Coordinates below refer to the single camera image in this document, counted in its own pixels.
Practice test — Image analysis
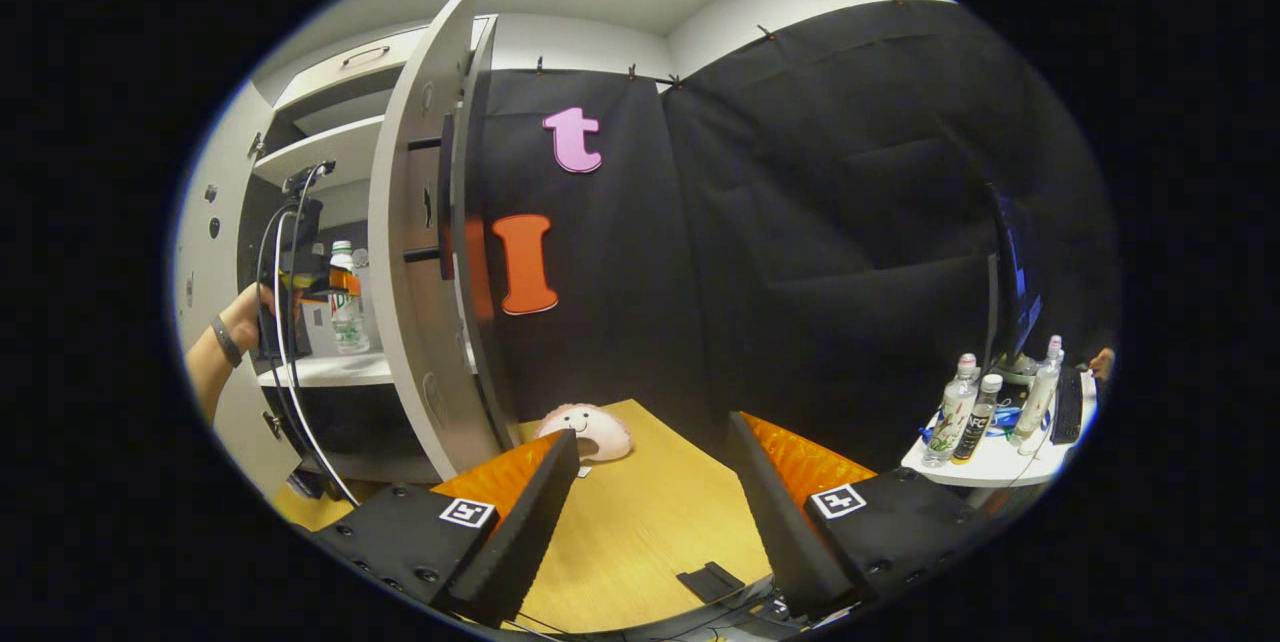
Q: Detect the black wristband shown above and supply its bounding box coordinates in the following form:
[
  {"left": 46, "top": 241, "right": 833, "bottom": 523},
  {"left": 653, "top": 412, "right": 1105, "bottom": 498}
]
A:
[{"left": 209, "top": 314, "right": 245, "bottom": 369}]

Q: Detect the black computer monitor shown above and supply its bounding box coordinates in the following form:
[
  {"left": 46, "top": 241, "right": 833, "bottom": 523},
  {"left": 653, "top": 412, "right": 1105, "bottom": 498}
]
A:
[{"left": 983, "top": 184, "right": 1044, "bottom": 373}]

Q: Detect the wide black door handle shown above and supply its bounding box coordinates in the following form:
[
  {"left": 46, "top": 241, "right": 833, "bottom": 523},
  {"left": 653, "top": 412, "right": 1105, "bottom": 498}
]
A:
[{"left": 403, "top": 114, "right": 457, "bottom": 281}]

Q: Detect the gripper cable bundle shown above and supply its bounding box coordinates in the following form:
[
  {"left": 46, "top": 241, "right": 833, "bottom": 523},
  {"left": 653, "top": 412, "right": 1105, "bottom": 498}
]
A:
[{"left": 255, "top": 160, "right": 363, "bottom": 509}]

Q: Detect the dark bottle white cap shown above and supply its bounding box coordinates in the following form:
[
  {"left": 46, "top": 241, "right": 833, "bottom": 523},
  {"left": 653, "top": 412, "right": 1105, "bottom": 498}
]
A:
[{"left": 950, "top": 374, "right": 1004, "bottom": 465}]

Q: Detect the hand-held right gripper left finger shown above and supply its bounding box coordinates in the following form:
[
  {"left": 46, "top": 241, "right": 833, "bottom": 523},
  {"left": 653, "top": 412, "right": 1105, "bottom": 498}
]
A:
[{"left": 310, "top": 429, "right": 581, "bottom": 628}]

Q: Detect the black backdrop cloth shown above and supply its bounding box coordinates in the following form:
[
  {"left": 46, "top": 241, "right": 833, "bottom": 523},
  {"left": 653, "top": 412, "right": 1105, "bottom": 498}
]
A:
[{"left": 480, "top": 0, "right": 1121, "bottom": 473}]

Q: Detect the white cabinet door slim handle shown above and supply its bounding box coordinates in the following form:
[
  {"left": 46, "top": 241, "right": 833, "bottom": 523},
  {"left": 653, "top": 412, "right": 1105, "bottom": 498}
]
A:
[{"left": 175, "top": 82, "right": 301, "bottom": 501}]

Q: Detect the white cabinet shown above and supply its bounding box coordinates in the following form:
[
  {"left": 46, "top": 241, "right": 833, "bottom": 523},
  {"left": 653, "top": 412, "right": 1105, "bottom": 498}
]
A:
[{"left": 240, "top": 15, "right": 523, "bottom": 485}]

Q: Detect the white side table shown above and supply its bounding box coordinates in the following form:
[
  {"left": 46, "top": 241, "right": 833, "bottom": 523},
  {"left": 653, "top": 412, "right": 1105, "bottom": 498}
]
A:
[{"left": 900, "top": 372, "right": 1101, "bottom": 513}]

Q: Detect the tall clear bottle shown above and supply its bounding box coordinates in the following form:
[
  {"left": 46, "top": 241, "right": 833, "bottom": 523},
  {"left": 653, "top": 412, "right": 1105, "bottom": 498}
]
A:
[{"left": 1010, "top": 335, "right": 1064, "bottom": 443}]

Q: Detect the black flat bracket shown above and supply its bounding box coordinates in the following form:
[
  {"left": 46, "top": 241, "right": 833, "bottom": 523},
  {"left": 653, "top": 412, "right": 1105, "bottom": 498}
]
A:
[{"left": 677, "top": 562, "right": 746, "bottom": 604}]

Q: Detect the black keyboard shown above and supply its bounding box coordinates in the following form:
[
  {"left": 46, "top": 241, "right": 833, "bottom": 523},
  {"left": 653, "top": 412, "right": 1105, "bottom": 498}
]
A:
[{"left": 1050, "top": 365, "right": 1086, "bottom": 446}]

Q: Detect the white cabinet door wide handle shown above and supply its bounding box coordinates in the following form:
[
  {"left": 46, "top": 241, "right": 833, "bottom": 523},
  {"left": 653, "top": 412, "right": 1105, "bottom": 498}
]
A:
[{"left": 367, "top": 0, "right": 521, "bottom": 481}]

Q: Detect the clear bottle red white cap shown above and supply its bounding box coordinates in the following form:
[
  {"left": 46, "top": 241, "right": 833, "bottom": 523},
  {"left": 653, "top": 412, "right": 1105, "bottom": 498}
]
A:
[{"left": 922, "top": 353, "right": 981, "bottom": 468}]

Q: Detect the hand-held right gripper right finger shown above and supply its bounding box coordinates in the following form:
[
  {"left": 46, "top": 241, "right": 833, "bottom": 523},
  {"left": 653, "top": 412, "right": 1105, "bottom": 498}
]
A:
[{"left": 724, "top": 412, "right": 1001, "bottom": 623}]

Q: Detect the small white green-label bottle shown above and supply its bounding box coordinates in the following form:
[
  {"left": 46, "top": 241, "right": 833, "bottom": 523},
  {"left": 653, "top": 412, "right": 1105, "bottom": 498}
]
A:
[{"left": 328, "top": 240, "right": 371, "bottom": 355}]

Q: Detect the pink plush toy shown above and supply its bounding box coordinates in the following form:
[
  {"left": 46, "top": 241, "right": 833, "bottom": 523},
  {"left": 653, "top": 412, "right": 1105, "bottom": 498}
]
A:
[{"left": 537, "top": 403, "right": 634, "bottom": 464}]

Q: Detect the white cabinet shelf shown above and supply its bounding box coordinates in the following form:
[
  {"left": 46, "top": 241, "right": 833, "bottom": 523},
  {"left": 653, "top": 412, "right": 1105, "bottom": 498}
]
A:
[
  {"left": 258, "top": 352, "right": 396, "bottom": 389},
  {"left": 252, "top": 115, "right": 386, "bottom": 188}
]

